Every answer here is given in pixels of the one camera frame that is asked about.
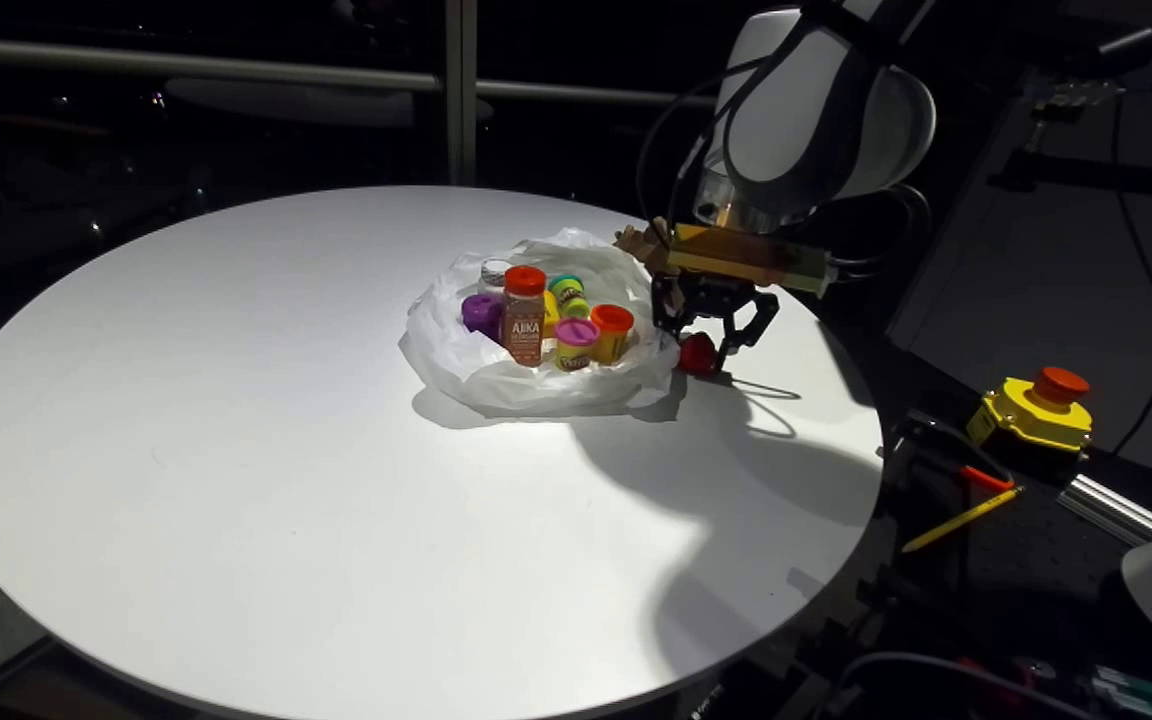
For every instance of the brown plush dog toy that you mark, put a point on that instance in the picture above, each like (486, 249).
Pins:
(644, 240)

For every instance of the white plastic bag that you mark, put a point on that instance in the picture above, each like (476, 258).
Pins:
(476, 370)

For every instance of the yellow play-doh tub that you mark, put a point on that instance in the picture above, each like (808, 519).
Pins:
(548, 315)

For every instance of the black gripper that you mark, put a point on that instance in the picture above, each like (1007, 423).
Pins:
(686, 297)

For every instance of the yellow pencil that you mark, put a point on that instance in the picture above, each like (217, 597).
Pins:
(963, 521)

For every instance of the small red lid tub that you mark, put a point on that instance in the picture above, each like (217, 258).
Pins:
(696, 359)

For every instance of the teal lid play-doh tub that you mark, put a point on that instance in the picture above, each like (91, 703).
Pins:
(571, 294)

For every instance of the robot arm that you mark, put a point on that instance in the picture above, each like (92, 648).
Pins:
(816, 110)

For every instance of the purple play-doh tub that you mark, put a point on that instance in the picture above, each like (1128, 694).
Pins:
(481, 315)

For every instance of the orange lid play-doh tub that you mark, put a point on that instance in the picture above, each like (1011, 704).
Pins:
(612, 330)

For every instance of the yellow emergency stop button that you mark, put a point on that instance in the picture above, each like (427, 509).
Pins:
(1046, 409)

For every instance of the metal railing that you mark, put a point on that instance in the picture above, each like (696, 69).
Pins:
(494, 86)

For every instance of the spice jar with red lid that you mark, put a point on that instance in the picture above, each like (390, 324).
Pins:
(527, 315)

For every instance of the pink lid play-doh tub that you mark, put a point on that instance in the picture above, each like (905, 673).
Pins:
(574, 342)

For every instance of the yellow wrist camera box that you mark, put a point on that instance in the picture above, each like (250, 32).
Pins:
(745, 258)

